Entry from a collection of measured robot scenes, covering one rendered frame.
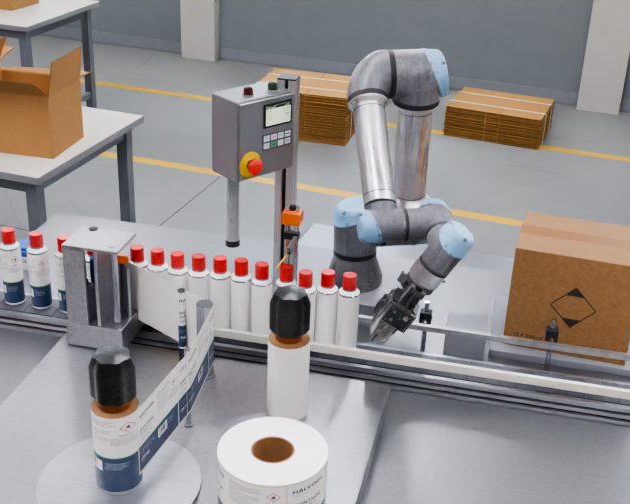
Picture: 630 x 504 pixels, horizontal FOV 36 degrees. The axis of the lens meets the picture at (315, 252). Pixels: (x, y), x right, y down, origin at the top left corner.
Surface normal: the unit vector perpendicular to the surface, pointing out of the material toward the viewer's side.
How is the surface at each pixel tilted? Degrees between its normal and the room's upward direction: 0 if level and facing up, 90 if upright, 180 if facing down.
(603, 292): 90
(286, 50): 90
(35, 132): 90
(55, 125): 90
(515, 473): 0
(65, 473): 0
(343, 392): 0
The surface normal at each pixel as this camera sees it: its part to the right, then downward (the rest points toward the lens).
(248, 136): 0.67, 0.35
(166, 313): -0.66, 0.30
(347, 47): -0.33, 0.41
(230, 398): 0.04, -0.90
